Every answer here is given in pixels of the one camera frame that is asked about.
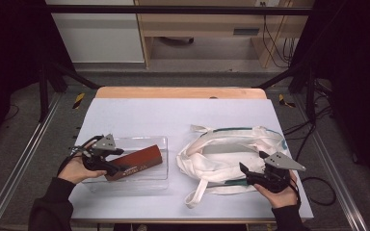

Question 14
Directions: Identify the black frame strut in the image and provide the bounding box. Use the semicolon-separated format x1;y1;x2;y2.
253;61;318;123
39;62;102;123

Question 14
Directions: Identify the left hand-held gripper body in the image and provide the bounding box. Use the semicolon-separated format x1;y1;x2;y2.
81;133;125;177

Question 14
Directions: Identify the white table sheet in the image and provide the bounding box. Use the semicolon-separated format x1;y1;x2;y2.
68;97;314;221

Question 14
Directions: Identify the metal floor rail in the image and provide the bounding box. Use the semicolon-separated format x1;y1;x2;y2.
293;93;370;231
0;92;64;231

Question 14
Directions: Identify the light wooden desk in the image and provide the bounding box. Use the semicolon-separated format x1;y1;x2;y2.
134;0;316;69

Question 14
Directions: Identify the red-brown long box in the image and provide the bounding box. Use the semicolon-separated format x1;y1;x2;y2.
105;143;164;182

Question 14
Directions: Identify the black frame crossbar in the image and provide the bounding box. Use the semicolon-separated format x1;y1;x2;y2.
44;4;314;15

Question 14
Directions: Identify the white tote bag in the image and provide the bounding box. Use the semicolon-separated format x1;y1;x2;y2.
175;124;289;210

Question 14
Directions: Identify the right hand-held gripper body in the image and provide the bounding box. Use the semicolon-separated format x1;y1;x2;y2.
246;151;307;194

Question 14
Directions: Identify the white cabinet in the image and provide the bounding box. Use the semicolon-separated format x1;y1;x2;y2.
44;0;145;64

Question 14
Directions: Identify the person's left hand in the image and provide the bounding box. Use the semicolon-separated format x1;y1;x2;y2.
57;148;108;185

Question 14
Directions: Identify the grey chair foot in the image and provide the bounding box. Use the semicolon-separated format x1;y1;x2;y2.
158;36;196;46

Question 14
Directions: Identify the person's right hand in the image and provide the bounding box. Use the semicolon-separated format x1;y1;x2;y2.
252;170;301;210

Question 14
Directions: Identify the white power strip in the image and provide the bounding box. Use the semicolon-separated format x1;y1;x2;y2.
254;0;282;8

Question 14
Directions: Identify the clear plastic tray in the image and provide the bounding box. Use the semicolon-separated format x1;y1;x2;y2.
82;135;170;193

